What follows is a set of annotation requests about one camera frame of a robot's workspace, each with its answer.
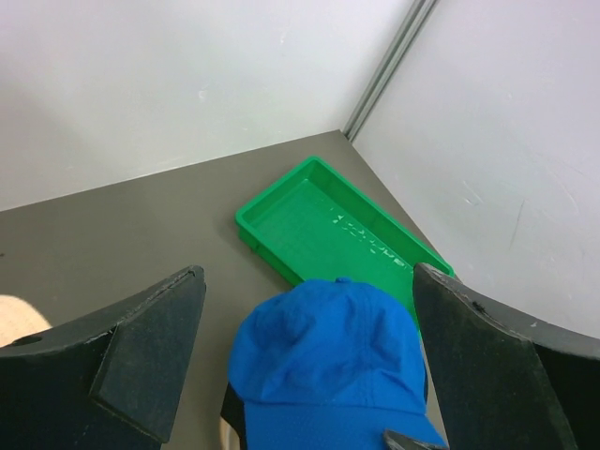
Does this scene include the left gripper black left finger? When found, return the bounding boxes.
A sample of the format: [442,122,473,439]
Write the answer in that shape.
[1,265,206,449]

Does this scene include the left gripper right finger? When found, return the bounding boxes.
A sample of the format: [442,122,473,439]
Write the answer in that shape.
[412,263,599,449]

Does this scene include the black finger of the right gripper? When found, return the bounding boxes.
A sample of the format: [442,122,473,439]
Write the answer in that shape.
[382,429,445,450]

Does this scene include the blue cap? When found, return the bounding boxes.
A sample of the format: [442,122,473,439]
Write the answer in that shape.
[227,278,445,449]

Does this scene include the cream bucket hat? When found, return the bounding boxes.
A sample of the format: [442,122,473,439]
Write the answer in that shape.
[0,294,52,347]

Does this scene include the black cap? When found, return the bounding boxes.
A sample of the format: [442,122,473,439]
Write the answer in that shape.
[220,383,248,449]

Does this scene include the white cap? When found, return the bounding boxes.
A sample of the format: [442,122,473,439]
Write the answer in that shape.
[219,418,241,450]

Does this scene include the green plastic tray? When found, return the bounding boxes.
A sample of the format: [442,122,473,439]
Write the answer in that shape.
[233,156,456,324]

